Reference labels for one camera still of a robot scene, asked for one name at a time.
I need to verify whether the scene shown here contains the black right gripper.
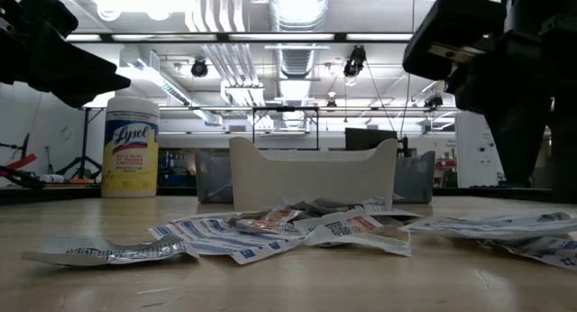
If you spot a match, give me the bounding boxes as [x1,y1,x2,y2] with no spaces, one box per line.
[444,17,577,203]

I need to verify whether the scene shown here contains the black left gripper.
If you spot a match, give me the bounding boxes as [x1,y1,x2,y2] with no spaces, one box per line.
[0,0,133,109]

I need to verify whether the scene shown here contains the white printed packet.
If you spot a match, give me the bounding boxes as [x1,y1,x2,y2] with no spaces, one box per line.
[288,197,362,214]
[480,236,577,271]
[21,234,188,267]
[399,211,577,241]
[148,216,304,265]

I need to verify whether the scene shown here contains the white packet with red block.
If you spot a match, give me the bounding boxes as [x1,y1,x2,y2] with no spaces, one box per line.
[233,207,304,234]
[304,212,412,258]

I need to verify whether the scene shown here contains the black tripod stand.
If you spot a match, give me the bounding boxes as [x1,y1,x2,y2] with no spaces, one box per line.
[54,106,104,181]

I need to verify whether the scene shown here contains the white square column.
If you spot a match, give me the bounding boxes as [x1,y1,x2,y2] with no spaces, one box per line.
[453,111,505,189]

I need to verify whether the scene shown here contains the yellow white Lysol wipes canister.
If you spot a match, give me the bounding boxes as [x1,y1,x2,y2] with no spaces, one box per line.
[101,96,160,198]

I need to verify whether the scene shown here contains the red black clamp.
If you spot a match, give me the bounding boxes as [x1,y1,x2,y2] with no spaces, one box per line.
[0,152,47,190]

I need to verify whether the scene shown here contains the large translucent grey bin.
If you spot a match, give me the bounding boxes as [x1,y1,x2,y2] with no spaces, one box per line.
[194,149,436,205]

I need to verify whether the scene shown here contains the blue storage crates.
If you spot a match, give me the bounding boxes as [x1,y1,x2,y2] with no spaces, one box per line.
[158,150,197,188]

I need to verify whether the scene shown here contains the black monitor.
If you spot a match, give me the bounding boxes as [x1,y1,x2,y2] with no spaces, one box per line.
[344,127,400,151]

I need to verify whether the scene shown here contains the white plastic bin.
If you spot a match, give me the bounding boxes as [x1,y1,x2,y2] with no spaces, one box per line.
[228,136,398,212]

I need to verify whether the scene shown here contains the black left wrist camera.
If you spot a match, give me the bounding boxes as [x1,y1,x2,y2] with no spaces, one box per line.
[18,0,79,39]

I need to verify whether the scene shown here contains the thin hanging cord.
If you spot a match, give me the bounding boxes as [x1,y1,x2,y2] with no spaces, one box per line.
[398,0,417,140]

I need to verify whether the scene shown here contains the black frame of far station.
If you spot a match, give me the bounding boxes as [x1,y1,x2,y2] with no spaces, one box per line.
[251,106,321,151]

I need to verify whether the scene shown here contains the black overhead camera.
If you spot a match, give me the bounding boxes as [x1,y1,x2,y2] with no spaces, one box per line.
[342,44,368,78]

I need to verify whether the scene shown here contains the silver ceiling duct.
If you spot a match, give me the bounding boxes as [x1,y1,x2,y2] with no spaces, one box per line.
[267,0,331,131]

